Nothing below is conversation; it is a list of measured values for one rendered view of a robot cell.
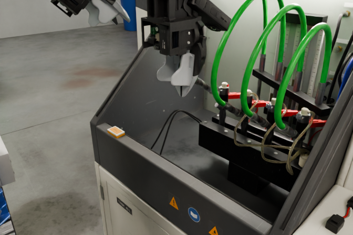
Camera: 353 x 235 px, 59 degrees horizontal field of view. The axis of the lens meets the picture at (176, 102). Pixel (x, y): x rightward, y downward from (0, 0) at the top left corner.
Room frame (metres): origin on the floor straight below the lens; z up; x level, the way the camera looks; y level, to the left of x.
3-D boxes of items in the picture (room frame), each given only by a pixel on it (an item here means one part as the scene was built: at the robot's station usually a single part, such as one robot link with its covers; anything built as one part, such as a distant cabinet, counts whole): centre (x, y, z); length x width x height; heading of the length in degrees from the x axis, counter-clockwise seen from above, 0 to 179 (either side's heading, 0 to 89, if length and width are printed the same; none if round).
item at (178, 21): (0.53, 0.00, 1.35); 0.09 x 0.08 x 0.12; 135
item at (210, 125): (0.75, -0.22, 0.91); 0.34 x 0.10 x 0.15; 45
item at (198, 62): (0.53, -0.03, 1.29); 0.05 x 0.02 x 0.09; 45
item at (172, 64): (0.54, 0.01, 1.25); 0.06 x 0.03 x 0.09; 135
